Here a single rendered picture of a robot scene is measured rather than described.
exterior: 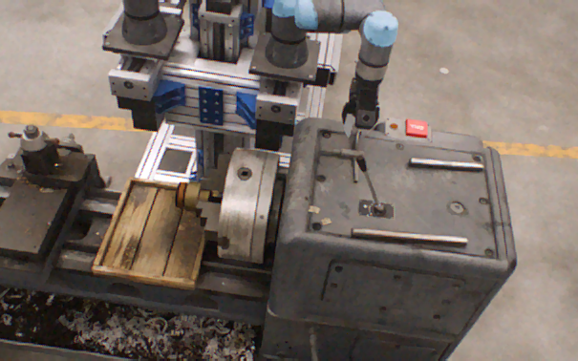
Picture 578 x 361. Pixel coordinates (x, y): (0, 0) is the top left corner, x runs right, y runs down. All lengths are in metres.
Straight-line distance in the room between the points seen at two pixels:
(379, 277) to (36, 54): 3.01
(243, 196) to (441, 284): 0.55
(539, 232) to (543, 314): 0.51
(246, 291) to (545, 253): 1.95
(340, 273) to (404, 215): 0.22
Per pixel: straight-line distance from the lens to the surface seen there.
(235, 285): 1.73
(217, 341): 1.97
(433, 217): 1.48
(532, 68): 4.43
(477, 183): 1.60
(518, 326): 2.96
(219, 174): 1.60
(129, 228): 1.84
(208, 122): 2.17
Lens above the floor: 2.36
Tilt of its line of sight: 49 degrees down
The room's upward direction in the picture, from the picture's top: 9 degrees clockwise
